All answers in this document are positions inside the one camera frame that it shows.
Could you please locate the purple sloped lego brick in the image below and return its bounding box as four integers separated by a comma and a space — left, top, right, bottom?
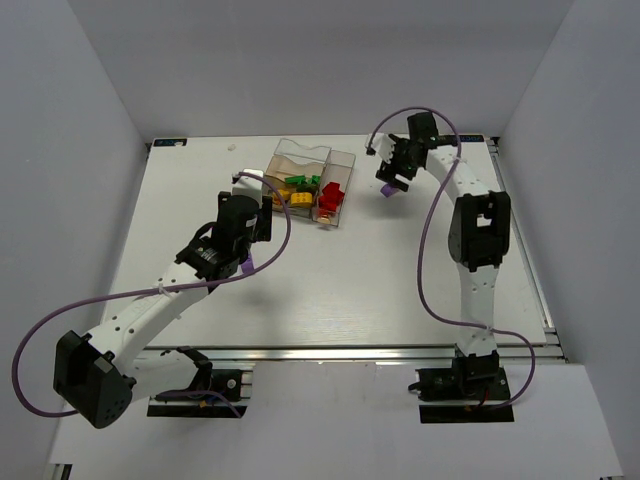
380, 184, 399, 198

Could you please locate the purple 2x4 lego brick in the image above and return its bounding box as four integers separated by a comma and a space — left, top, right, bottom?
240, 254, 255, 275

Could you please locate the yellow rounded lego brick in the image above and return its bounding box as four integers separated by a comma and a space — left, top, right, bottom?
289, 192, 314, 209

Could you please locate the green 2x2 lego brick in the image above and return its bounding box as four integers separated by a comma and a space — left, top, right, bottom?
284, 175, 306, 185

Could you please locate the red 2x4 lego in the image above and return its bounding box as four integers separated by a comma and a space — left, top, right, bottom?
322, 182, 345, 198

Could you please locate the red curved lego brick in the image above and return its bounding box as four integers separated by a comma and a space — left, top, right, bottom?
318, 196, 339, 214

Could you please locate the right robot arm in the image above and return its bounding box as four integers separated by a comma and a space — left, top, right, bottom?
366, 107, 511, 379

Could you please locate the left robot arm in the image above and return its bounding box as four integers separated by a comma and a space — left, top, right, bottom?
53, 192, 272, 429

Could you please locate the clear long drawer box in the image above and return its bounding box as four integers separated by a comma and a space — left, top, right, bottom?
311, 150, 356, 227

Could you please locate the dark label sticker right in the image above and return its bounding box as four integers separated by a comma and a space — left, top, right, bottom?
459, 134, 485, 143

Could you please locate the dark label sticker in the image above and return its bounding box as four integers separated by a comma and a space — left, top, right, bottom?
152, 138, 187, 148
459, 134, 485, 143

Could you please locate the clear stepped organizer tray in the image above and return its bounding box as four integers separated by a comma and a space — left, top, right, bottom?
265, 138, 331, 219

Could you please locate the dark label sticker left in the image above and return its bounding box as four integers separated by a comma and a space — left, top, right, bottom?
152, 138, 187, 148

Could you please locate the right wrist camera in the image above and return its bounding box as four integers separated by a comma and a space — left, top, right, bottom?
365, 133, 396, 163

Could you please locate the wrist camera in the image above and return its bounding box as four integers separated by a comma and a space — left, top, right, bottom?
231, 169, 264, 203
365, 133, 396, 163

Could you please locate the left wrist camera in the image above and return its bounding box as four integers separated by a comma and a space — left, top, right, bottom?
231, 169, 264, 203

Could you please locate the aluminium front rail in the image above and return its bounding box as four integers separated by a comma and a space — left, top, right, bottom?
139, 344, 566, 362

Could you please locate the aluminium rail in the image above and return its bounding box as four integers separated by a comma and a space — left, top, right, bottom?
486, 137, 569, 363
139, 344, 566, 362

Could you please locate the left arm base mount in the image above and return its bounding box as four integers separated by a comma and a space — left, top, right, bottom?
147, 347, 253, 419

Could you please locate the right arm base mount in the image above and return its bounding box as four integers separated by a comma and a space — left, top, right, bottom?
408, 352, 515, 424

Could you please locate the aluminium right side rail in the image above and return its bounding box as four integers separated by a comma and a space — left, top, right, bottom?
486, 137, 569, 363

